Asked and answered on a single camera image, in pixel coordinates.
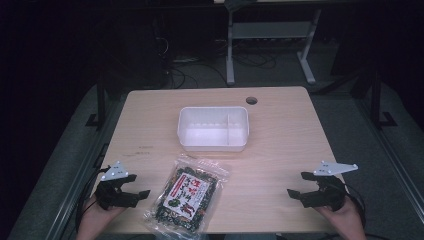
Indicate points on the clear dried vegetable snack packet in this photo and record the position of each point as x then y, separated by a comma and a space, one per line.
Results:
186, 200

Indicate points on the white plastic container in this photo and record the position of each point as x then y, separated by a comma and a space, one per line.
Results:
213, 130

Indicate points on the white metal desk frame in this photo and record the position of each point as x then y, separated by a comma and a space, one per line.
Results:
270, 30

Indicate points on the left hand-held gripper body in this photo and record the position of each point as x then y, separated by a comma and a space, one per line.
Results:
113, 196

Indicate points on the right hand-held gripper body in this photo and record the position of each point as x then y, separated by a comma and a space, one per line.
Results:
328, 193

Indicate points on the grey aluminium rail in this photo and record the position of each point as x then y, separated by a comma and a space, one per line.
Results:
393, 160
76, 186

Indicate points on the person's right hand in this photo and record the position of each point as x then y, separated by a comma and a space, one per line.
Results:
343, 220

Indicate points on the person's left hand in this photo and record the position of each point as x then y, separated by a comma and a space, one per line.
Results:
100, 216

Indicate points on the black metal stand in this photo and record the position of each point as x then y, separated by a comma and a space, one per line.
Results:
376, 100
101, 100

